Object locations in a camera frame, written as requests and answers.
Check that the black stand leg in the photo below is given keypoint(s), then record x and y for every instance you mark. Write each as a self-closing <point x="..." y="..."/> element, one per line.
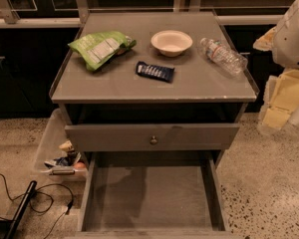
<point x="25" y="200"/>

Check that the grey drawer cabinet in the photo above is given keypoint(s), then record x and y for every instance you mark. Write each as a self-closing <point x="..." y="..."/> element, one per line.
<point x="200" y="92"/>

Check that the round brass drawer knob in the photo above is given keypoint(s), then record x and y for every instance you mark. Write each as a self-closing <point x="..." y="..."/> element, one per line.
<point x="153" y="140"/>

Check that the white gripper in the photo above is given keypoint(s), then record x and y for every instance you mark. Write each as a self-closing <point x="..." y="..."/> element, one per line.
<point x="291" y="43"/>

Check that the clear plastic water bottle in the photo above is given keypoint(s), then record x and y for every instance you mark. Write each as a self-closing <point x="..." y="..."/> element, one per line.
<point x="227" y="59"/>

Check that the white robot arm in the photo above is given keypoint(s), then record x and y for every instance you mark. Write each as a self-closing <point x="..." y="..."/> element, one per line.
<point x="281" y="95"/>

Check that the grey middle drawer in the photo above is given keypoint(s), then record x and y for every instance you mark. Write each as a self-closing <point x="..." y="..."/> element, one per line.
<point x="136" y="137"/>

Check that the clear plastic storage bin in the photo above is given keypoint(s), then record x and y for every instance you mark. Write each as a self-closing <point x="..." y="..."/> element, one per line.
<point x="48" y="150"/>

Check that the metal railing frame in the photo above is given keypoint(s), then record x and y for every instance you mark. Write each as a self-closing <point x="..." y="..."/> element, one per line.
<point x="41" y="13"/>

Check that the white paper bowl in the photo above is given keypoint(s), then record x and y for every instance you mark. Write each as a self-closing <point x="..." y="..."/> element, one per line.
<point x="171" y="43"/>

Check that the blue rxbar blueberry bar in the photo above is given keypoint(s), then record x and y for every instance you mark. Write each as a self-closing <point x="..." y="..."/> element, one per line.
<point x="154" y="72"/>

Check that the grey bottom drawer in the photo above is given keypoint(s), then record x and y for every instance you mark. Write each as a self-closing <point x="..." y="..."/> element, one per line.
<point x="152" y="195"/>

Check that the green chip bag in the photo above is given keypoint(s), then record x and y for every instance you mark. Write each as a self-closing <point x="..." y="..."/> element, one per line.
<point x="98" y="48"/>

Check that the grey drawer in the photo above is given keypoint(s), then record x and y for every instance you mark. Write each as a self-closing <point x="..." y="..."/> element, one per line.
<point x="136" y="137"/>
<point x="152" y="195"/>

